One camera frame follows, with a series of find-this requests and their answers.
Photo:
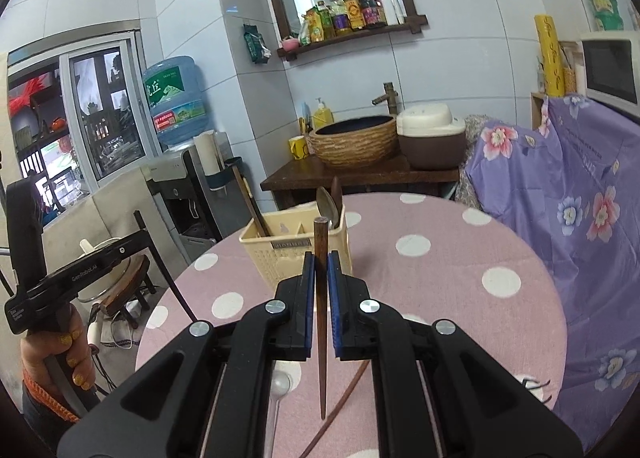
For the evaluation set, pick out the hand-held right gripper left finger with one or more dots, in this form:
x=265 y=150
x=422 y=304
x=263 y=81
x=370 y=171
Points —
x=310 y=308

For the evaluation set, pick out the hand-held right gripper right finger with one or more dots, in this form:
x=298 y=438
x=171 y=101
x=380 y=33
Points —
x=334 y=308

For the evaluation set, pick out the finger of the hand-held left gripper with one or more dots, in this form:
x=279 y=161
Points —
x=166 y=270

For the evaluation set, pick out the cream perforated utensil holder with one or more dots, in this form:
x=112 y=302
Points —
x=270 y=263

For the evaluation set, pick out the grey spoon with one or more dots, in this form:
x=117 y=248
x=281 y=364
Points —
x=281 y=383

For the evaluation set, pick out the ornate metal spoon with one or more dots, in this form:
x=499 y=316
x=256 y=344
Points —
x=326 y=205

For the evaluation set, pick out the bundle of brown chopsticks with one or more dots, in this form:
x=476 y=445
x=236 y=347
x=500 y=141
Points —
x=250 y=203

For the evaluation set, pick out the person's left forearm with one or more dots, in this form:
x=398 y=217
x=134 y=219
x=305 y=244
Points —
x=40 y=408

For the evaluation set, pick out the person's left hand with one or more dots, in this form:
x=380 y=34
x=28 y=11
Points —
x=40 y=353

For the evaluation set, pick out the dark wooden stool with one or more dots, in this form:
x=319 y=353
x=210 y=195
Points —
x=135 y=273

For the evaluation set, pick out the cream pot with lid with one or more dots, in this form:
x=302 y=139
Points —
x=107 y=283

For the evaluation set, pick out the beige cloth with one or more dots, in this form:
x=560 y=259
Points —
x=125 y=198

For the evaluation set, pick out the water dispenser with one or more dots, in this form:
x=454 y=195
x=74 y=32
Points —
x=175 y=177

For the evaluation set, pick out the pink polka dot tablecloth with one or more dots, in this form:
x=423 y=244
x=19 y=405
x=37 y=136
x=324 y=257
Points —
x=450 y=278

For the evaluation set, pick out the cup dispenser with teal base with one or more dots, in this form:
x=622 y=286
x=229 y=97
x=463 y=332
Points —
x=207 y=152

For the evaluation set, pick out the dark wooden counter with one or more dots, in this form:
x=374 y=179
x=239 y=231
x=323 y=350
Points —
x=350 y=180

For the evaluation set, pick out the sliding glass window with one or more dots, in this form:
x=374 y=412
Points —
x=100 y=112

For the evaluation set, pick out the woven sink basin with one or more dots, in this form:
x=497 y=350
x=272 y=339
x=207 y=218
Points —
x=350 y=147

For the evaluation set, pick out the blue water jug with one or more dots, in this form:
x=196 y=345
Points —
x=175 y=102

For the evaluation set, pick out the brown and cream rice cooker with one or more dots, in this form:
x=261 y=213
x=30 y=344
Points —
x=430 y=147

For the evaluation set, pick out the yellow soap bottle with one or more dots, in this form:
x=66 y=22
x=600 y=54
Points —
x=322 y=116

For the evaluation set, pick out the bronze faucet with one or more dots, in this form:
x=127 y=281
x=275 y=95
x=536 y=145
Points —
x=387 y=97

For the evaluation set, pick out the grey floral cloth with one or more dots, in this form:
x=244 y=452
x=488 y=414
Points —
x=472 y=137

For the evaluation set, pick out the green packet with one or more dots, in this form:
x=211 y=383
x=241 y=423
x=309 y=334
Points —
x=255 y=45

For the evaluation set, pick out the purple floral cloth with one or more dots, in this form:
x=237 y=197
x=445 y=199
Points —
x=575 y=288

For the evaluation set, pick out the pink bowl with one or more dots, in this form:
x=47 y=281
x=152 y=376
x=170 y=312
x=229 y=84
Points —
x=290 y=43

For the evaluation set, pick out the wooden cabinet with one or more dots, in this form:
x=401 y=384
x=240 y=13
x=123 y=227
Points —
x=539 y=110

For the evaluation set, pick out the row of condiment bottles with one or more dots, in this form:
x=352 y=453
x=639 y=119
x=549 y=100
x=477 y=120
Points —
x=350 y=12

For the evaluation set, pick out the yellow roll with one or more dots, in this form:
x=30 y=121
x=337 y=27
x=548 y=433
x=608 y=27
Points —
x=550 y=57

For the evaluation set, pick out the white microwave oven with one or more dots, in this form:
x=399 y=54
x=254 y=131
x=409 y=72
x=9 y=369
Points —
x=607 y=67

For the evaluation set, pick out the green plastic tub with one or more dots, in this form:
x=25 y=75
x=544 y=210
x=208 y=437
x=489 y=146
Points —
x=603 y=3
x=610 y=21

